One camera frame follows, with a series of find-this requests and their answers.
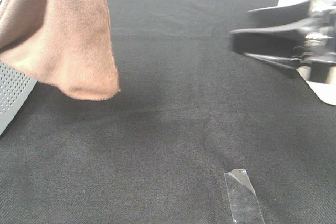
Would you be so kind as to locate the black table cloth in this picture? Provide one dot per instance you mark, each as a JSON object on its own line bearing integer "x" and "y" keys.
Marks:
{"x": 189, "y": 111}

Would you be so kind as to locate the brown microfiber towel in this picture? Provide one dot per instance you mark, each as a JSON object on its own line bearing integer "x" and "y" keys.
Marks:
{"x": 62, "y": 43}

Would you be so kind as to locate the clear tape strip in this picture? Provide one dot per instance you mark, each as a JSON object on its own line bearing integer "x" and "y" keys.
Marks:
{"x": 243, "y": 200}

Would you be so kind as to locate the grey perforated laundry basket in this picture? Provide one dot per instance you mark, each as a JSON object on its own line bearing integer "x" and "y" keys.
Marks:
{"x": 15, "y": 89}

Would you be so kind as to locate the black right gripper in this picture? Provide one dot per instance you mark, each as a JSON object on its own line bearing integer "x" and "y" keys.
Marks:
{"x": 301, "y": 43}

